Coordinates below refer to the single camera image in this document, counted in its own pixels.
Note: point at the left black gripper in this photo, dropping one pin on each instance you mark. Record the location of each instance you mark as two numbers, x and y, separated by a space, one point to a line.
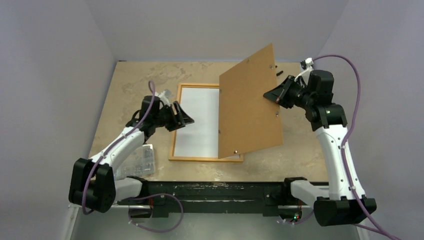
178 121

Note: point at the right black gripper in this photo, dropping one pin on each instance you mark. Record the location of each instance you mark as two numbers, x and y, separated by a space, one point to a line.
286 95

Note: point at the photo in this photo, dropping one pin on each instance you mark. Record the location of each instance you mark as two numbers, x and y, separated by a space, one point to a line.
198 126

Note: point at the brown backing board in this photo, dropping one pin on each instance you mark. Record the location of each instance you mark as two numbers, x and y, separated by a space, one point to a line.
247 121

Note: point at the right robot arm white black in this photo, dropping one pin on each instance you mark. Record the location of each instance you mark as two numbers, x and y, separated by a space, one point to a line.
345 202

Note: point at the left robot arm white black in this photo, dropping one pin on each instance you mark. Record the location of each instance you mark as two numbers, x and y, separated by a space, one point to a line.
93 185

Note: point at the clear plastic screw box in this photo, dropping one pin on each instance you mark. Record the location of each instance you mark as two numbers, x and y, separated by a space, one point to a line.
141 162

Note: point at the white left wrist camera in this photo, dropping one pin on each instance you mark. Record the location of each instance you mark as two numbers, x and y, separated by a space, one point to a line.
166 97

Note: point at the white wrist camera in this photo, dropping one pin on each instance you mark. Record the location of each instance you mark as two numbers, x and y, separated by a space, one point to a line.
166 97
306 64

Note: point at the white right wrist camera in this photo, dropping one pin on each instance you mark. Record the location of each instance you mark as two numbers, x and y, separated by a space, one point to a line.
306 64

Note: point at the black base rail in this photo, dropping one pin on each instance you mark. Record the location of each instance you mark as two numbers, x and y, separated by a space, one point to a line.
269 199

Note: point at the aluminium extrusion rail front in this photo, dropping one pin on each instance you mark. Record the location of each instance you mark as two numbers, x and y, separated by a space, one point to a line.
96 226

